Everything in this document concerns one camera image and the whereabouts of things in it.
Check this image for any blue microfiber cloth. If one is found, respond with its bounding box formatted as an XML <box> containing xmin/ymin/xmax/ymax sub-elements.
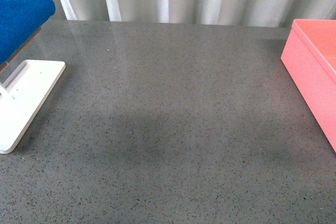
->
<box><xmin>1</xmin><ymin>0</ymin><xmax>56</xmax><ymax>64</ymax></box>

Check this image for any white towel rack stand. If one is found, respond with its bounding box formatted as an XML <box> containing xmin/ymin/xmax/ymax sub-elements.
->
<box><xmin>1</xmin><ymin>60</ymin><xmax>66</xmax><ymax>154</ymax></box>

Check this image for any pink plastic box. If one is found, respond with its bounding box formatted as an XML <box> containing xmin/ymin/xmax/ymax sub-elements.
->
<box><xmin>281</xmin><ymin>19</ymin><xmax>335</xmax><ymax>147</ymax></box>

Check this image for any wooden rack rod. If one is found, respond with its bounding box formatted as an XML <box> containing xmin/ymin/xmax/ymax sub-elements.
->
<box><xmin>0</xmin><ymin>27</ymin><xmax>41</xmax><ymax>72</ymax></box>

